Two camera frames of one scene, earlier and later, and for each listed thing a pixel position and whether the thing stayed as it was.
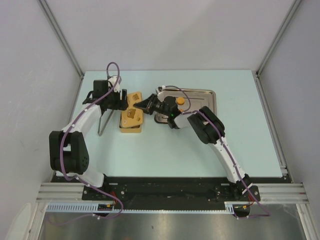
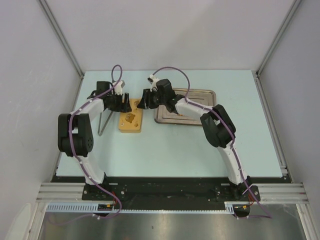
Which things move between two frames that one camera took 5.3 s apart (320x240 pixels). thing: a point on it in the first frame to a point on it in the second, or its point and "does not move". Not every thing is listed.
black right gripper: x=148 y=104 to x=146 y=100
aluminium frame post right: x=261 y=67 does not move
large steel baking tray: x=187 y=99 does not move
